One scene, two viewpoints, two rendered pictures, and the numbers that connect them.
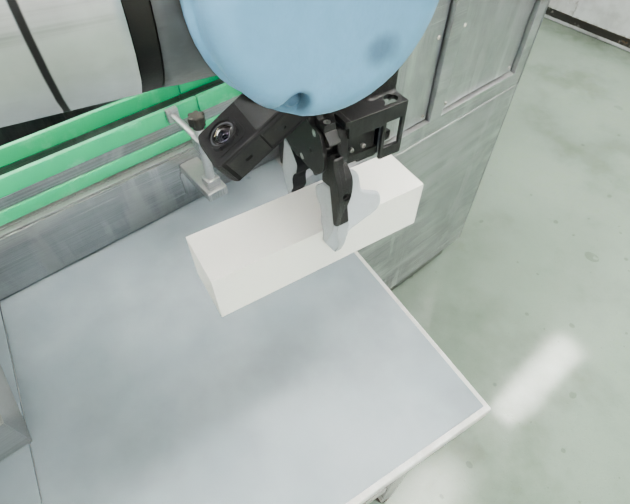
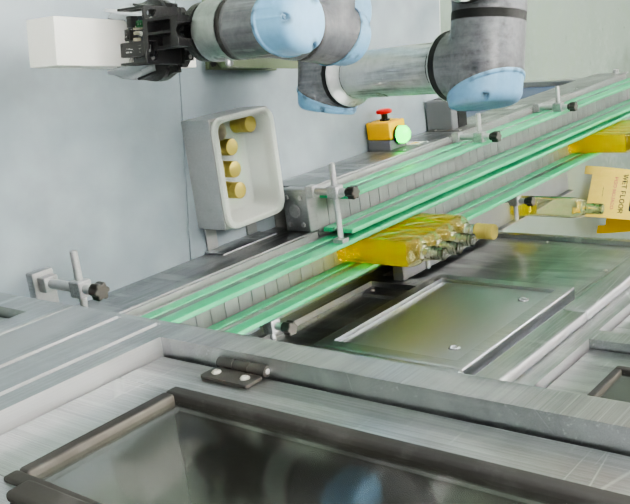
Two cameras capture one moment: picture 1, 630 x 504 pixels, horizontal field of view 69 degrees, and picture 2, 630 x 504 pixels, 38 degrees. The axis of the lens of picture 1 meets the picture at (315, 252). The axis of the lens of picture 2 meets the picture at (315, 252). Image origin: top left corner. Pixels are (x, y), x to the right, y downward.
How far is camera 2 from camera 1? 125 cm
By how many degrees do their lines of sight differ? 70
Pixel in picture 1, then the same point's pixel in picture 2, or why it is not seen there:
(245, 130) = not seen: hidden behind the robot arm
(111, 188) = (133, 306)
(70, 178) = (171, 310)
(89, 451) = (152, 91)
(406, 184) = (64, 23)
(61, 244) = (159, 282)
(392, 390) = not seen: outside the picture
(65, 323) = (153, 214)
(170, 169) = not seen: hidden behind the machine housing
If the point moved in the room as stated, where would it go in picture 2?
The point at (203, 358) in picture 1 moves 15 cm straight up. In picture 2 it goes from (68, 121) to (122, 119)
